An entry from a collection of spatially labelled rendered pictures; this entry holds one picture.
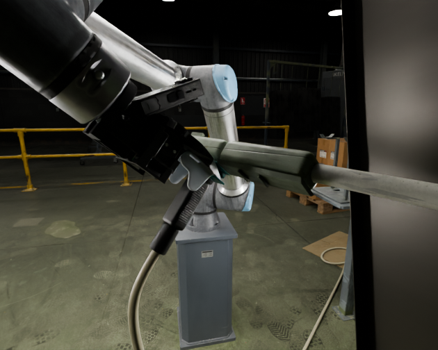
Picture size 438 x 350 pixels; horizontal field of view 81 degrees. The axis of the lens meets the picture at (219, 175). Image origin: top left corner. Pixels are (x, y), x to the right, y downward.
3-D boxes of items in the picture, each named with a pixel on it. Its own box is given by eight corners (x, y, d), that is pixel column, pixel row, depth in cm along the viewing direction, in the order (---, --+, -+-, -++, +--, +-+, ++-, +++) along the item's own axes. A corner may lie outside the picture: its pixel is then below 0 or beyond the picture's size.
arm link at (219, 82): (224, 192, 143) (193, 56, 89) (256, 194, 138) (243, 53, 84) (218, 214, 134) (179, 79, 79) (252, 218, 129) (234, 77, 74)
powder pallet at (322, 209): (347, 188, 433) (348, 180, 429) (393, 203, 359) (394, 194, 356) (286, 195, 394) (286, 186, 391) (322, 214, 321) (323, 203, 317)
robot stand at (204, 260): (176, 309, 166) (172, 216, 151) (223, 302, 172) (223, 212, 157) (180, 351, 137) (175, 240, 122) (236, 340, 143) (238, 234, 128)
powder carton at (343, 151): (350, 164, 370) (353, 139, 362) (366, 169, 343) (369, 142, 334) (327, 166, 361) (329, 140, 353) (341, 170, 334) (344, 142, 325)
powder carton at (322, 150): (337, 161, 398) (340, 137, 390) (351, 164, 371) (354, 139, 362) (315, 162, 390) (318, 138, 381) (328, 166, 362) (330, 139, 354)
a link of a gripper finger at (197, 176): (204, 202, 44) (163, 173, 39) (222, 173, 46) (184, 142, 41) (215, 206, 42) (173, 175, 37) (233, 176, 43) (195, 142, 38)
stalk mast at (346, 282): (352, 315, 161) (394, 23, 123) (344, 317, 160) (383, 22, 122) (346, 308, 167) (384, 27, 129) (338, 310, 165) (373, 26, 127)
